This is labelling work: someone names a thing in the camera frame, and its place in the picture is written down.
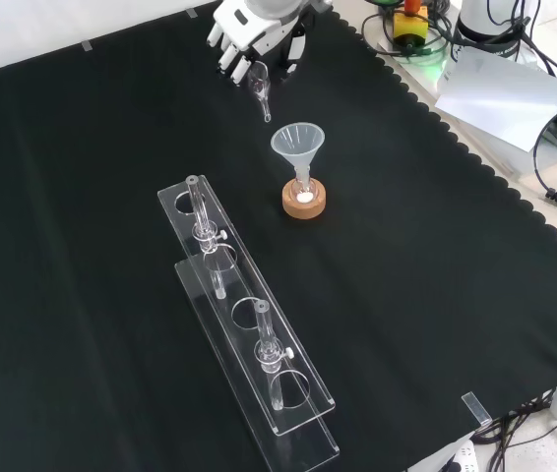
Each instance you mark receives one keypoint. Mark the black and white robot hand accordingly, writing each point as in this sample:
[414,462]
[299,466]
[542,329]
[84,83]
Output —
[244,24]

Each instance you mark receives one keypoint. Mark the translucent plastic funnel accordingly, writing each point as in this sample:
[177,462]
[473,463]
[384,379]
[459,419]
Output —
[298,142]

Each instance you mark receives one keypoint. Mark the clear acrylic funnel stand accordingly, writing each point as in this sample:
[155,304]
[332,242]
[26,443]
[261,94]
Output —
[239,314]

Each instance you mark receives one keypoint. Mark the grey tape piece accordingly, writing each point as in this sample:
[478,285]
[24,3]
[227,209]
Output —
[86,45]
[191,12]

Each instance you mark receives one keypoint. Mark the yellow stop button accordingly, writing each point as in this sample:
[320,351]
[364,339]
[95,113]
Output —
[410,25]

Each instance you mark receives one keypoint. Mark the small round-bottom glass flask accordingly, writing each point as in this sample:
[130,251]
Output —
[304,193]

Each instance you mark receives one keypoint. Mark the pale board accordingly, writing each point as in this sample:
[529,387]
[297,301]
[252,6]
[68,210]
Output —
[500,98]

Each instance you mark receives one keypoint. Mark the black cloth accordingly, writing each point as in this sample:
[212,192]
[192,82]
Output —
[86,246]

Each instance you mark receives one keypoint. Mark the clear tape strip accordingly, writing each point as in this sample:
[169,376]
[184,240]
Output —
[475,408]

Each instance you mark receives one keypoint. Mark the white power strip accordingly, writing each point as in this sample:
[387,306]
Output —
[463,457]

